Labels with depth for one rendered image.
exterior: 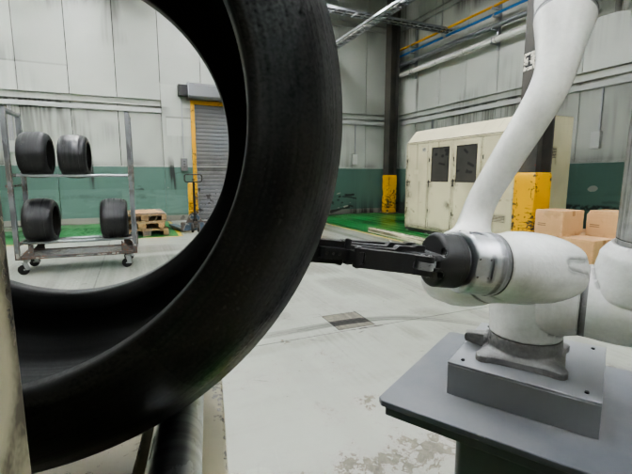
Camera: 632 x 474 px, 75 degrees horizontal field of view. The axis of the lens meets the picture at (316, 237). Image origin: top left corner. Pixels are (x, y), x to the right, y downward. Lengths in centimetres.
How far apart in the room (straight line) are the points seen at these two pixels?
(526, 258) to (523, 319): 39
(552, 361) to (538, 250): 45
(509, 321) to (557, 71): 51
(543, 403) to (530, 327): 15
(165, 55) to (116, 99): 163
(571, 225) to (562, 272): 508
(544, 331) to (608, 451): 23
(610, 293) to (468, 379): 33
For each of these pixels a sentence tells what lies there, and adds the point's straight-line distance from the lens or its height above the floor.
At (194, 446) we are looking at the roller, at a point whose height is 92.
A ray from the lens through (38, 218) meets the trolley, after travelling 575.
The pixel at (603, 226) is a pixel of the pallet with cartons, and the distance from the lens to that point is 583.
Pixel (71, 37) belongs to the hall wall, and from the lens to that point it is 1190.
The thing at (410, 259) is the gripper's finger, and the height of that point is 104.
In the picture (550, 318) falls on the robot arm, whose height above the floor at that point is 85.
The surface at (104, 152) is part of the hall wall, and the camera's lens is 1144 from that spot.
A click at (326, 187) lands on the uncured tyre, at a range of 35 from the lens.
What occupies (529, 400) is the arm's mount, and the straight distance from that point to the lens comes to 100.
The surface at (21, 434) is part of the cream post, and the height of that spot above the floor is 102.
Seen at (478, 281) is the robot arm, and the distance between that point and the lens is 58.
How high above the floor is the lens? 114
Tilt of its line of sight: 8 degrees down
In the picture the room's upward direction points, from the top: straight up
